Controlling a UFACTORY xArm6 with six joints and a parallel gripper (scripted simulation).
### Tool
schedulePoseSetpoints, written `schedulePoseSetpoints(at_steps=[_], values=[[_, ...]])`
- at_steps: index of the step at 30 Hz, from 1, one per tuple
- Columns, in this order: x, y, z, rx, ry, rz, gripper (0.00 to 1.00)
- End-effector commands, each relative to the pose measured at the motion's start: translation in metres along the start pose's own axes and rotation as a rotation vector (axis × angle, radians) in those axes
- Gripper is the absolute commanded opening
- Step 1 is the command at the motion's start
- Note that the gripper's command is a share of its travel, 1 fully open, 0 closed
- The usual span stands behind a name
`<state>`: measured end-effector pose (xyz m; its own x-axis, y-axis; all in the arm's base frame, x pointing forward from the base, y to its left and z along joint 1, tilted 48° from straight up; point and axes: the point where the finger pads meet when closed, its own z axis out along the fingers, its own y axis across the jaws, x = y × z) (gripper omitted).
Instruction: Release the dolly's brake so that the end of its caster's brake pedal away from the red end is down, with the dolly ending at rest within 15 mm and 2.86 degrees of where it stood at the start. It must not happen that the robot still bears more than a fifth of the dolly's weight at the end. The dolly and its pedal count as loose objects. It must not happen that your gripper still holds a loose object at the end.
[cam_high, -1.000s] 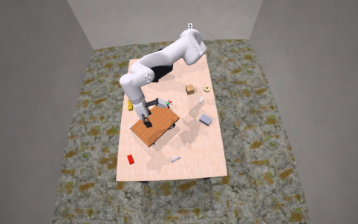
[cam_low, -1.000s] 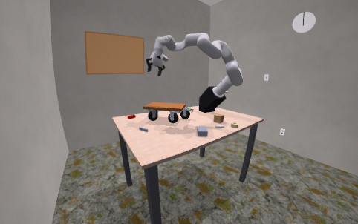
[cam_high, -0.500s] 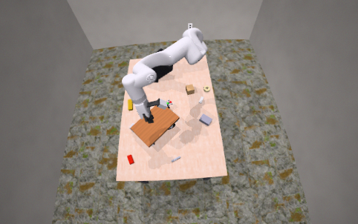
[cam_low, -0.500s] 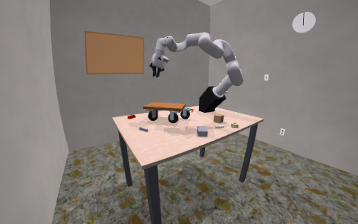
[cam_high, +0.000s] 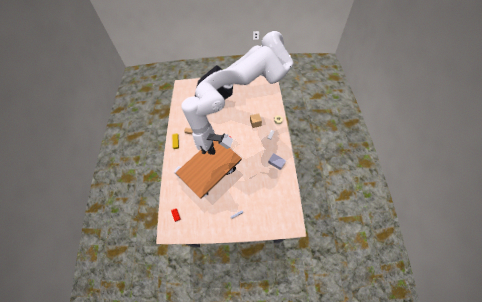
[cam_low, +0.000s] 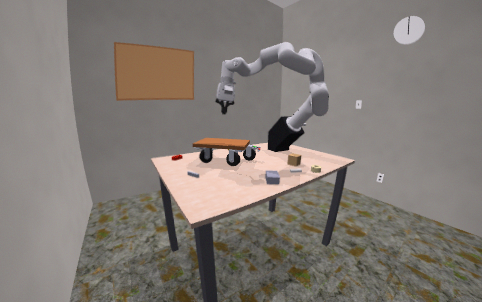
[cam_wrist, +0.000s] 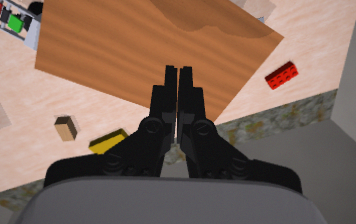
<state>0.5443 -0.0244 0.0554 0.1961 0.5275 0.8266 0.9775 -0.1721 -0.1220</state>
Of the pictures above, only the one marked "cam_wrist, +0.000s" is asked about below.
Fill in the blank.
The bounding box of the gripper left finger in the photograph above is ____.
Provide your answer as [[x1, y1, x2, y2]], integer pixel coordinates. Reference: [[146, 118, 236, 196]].
[[43, 65, 177, 188]]

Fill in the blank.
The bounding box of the small tan wooden block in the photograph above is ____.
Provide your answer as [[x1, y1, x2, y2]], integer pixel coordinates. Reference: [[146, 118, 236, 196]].
[[54, 116, 78, 142]]

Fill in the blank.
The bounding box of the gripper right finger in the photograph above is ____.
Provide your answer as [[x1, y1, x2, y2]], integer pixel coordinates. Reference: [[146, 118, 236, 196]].
[[177, 66, 303, 194]]

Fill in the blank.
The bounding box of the yellow rectangular block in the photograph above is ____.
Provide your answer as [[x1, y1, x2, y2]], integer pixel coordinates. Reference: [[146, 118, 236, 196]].
[[89, 129, 129, 154]]

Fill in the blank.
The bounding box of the red toy brick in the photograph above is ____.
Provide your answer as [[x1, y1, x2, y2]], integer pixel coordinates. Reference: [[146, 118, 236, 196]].
[[265, 61, 298, 90]]

